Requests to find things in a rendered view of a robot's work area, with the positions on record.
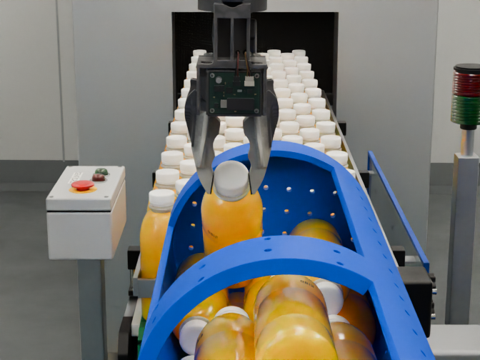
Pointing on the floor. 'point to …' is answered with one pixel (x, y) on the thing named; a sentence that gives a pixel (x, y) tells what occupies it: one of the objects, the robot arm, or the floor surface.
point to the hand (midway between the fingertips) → (231, 180)
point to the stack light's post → (461, 239)
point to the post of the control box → (92, 309)
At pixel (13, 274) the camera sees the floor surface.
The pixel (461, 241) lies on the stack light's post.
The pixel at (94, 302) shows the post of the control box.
